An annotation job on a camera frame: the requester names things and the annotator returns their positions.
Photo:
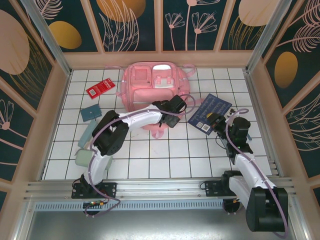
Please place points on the navy notebook with QR codes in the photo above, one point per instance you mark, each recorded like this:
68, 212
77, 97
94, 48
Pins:
210, 105

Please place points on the pink student backpack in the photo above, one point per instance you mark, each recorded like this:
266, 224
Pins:
150, 97

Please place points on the red card pack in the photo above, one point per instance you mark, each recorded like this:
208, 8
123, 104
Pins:
100, 88

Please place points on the teal snap wallet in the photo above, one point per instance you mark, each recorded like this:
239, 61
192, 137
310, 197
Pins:
90, 113

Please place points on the pale blue long pencil case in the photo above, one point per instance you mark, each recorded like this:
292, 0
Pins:
87, 133

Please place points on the pale green case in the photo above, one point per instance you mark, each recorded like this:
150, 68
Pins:
82, 158

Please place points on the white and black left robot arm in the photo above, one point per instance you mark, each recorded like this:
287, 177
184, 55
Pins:
140, 120

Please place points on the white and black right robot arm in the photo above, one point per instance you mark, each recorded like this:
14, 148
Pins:
250, 170

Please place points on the grey metal sheet panel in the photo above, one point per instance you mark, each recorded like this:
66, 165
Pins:
160, 225

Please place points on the aluminium side rail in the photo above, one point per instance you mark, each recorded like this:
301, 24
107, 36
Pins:
255, 100

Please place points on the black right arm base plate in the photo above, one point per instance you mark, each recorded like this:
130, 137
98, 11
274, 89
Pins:
212, 188

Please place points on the aluminium mounting rail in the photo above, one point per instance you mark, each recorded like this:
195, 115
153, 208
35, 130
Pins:
160, 186

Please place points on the aluminium frame post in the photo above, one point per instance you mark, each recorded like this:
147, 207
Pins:
265, 37
50, 40

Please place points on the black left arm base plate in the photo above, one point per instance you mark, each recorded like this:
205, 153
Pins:
110, 188

